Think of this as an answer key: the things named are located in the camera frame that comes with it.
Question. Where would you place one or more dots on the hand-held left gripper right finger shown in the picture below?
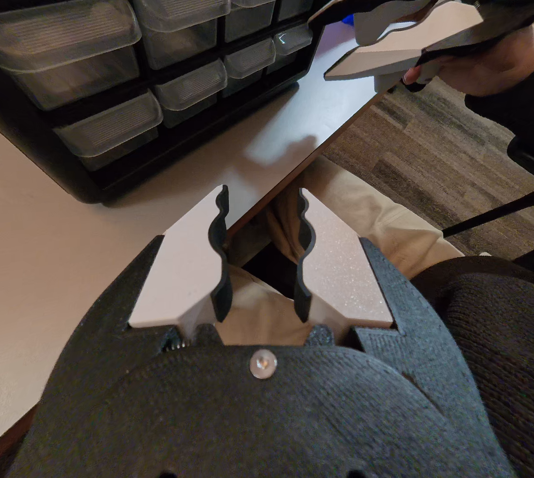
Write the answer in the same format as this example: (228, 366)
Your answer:
(350, 278)

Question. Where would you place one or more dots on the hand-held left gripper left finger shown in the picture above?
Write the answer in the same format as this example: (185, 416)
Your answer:
(179, 269)

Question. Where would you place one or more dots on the black drawer cabinet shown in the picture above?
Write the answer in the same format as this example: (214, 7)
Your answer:
(41, 140)

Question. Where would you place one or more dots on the rows of small cabinet drawers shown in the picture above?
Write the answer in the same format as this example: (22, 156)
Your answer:
(179, 2)

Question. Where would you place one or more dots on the person's right forearm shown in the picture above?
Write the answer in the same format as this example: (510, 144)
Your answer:
(513, 111)

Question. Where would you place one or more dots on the grey desk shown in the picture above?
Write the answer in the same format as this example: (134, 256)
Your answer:
(62, 257)

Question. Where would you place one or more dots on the person's right hand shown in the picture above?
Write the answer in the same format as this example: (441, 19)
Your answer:
(492, 65)

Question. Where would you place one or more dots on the person's beige pants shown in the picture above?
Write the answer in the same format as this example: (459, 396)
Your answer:
(375, 215)

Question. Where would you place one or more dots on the person's dark knit sweater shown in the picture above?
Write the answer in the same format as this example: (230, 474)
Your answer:
(492, 340)

